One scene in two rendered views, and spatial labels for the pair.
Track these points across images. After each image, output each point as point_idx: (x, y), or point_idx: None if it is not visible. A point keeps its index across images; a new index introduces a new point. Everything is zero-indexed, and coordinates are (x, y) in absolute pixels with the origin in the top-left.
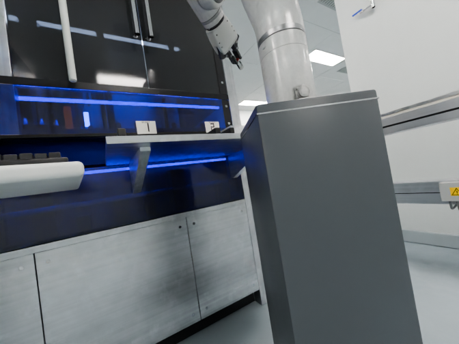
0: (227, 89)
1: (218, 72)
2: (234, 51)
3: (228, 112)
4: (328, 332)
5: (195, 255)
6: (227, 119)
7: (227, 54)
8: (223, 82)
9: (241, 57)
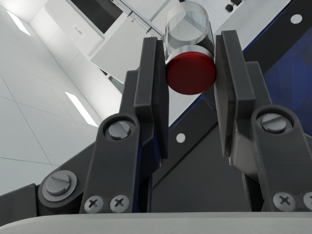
0: (186, 107)
1: (161, 171)
2: (161, 135)
3: (260, 48)
4: None
5: None
6: (287, 35)
7: (253, 182)
8: (179, 135)
9: (150, 40)
